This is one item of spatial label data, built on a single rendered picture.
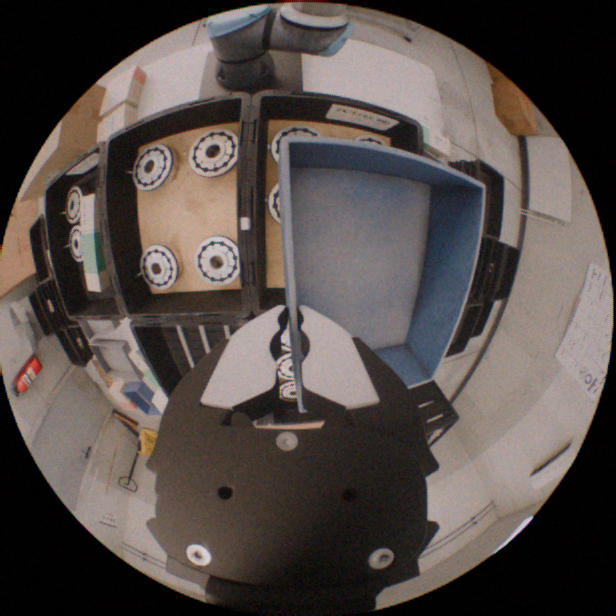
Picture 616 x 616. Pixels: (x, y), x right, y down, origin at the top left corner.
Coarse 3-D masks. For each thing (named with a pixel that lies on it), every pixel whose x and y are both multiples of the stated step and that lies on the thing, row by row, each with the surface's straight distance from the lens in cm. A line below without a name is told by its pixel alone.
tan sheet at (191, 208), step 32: (224, 128) 46; (160, 192) 49; (192, 192) 45; (224, 192) 42; (160, 224) 49; (192, 224) 45; (224, 224) 42; (192, 256) 46; (192, 288) 48; (224, 288) 46
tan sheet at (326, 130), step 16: (272, 128) 44; (320, 128) 45; (336, 128) 46; (352, 128) 48; (272, 160) 42; (272, 176) 41; (272, 224) 41; (272, 240) 41; (272, 256) 42; (272, 272) 43
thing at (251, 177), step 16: (256, 96) 37; (272, 96) 37; (288, 96) 37; (304, 96) 37; (320, 96) 37; (336, 96) 38; (256, 112) 35; (384, 112) 40; (256, 128) 34; (416, 128) 44; (256, 144) 33; (416, 144) 42; (256, 160) 32; (256, 176) 32; (256, 240) 32; (256, 256) 32; (256, 272) 33; (256, 288) 34; (256, 304) 35
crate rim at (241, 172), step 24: (216, 96) 39; (240, 96) 37; (144, 120) 44; (240, 120) 35; (240, 144) 33; (240, 168) 32; (240, 192) 33; (240, 216) 31; (240, 240) 32; (240, 264) 33; (120, 288) 47; (168, 312) 42; (192, 312) 39; (216, 312) 37; (240, 312) 36
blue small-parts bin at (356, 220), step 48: (288, 144) 10; (336, 144) 11; (288, 192) 10; (336, 192) 17; (384, 192) 19; (432, 192) 22; (480, 192) 18; (288, 240) 10; (336, 240) 17; (384, 240) 19; (432, 240) 22; (480, 240) 18; (288, 288) 11; (336, 288) 19; (384, 288) 21; (432, 288) 22; (384, 336) 24; (432, 336) 22
